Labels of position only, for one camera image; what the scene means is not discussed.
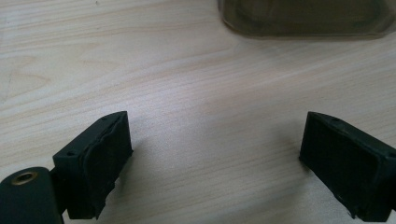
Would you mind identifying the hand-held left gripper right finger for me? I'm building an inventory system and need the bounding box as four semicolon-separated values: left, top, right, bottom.
299;111;396;223

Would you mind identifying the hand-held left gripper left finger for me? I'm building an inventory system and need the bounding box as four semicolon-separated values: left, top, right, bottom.
51;110;134;220

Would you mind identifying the translucent brown plastic container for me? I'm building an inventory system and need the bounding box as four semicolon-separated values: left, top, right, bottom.
218;0;396;41

